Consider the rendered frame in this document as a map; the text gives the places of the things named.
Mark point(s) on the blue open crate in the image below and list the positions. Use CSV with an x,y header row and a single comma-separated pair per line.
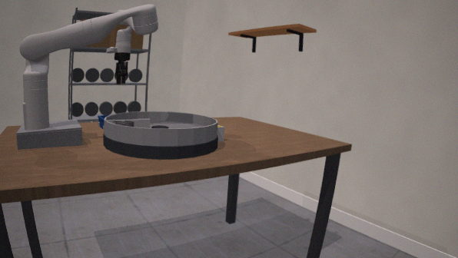
x,y
101,121

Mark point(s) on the grey round turntable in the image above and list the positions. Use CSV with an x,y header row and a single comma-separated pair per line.
x,y
180,136

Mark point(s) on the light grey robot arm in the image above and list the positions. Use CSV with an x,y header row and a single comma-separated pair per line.
x,y
36,49

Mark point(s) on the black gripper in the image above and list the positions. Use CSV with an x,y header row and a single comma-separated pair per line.
x,y
122,64

